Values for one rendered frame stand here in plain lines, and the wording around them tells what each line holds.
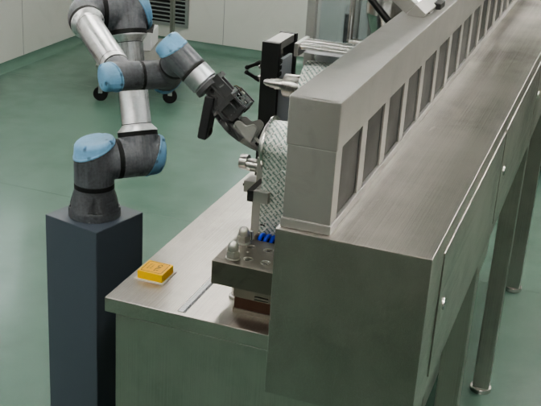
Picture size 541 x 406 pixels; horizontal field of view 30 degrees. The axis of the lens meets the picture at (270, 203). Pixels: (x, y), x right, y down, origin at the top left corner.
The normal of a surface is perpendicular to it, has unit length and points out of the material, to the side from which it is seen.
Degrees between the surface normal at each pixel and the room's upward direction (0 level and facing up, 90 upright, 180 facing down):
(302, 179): 90
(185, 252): 0
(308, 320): 90
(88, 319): 90
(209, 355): 90
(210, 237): 0
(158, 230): 0
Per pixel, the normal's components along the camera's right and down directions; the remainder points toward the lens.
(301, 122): -0.34, 0.33
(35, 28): 0.94, 0.18
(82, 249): -0.55, 0.29
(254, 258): 0.06, -0.92
